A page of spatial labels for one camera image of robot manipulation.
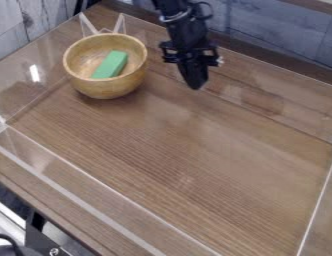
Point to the clear acrylic barrier walls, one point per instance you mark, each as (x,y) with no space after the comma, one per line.
(170,172)

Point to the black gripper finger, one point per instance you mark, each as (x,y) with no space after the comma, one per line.
(202,74)
(188,74)

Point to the wooden bowl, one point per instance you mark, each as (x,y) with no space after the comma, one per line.
(105,87)

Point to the black table leg bracket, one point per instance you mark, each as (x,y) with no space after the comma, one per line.
(44,237)

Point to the green rectangular stick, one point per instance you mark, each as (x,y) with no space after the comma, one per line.
(111,65)

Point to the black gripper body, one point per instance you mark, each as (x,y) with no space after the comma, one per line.
(183,17)

